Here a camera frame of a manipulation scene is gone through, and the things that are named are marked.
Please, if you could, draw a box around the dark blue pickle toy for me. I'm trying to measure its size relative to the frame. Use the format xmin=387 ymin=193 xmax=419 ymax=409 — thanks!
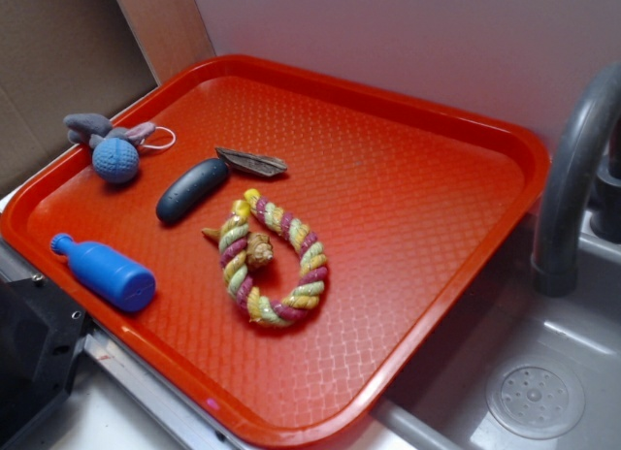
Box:
xmin=155 ymin=158 xmax=229 ymax=224

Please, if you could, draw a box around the grey toy sink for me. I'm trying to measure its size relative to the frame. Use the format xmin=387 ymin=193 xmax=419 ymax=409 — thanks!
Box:
xmin=377 ymin=211 xmax=621 ymax=450

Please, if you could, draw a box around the multicolour rope ring toy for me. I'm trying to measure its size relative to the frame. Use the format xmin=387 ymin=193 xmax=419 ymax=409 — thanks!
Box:
xmin=216 ymin=189 xmax=328 ymax=328

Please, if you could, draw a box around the blue ball plush toy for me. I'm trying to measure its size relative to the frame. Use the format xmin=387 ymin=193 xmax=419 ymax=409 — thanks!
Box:
xmin=63 ymin=112 xmax=177 ymax=184

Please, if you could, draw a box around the grey toy faucet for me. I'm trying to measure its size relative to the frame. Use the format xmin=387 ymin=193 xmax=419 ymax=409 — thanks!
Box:
xmin=531 ymin=62 xmax=620 ymax=297

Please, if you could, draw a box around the tan seashell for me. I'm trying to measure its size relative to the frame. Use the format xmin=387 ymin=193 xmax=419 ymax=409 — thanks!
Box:
xmin=202 ymin=224 xmax=274 ymax=271

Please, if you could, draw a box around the blue toy bottle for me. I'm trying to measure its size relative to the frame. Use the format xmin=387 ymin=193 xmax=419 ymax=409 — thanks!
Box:
xmin=50 ymin=233 xmax=156 ymax=312

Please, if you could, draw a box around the red plastic tray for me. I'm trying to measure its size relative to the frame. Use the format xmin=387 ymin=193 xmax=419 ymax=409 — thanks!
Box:
xmin=1 ymin=56 xmax=549 ymax=448

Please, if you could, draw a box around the black device corner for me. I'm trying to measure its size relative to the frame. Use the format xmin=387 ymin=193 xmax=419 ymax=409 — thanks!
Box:
xmin=1 ymin=273 xmax=88 ymax=449

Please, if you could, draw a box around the brown cardboard panel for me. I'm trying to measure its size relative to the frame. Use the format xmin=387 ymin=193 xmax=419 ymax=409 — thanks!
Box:
xmin=1 ymin=0 xmax=214 ymax=195

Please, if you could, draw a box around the brown wood chip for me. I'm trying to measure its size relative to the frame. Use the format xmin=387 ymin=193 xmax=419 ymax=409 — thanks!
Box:
xmin=215 ymin=146 xmax=288 ymax=177

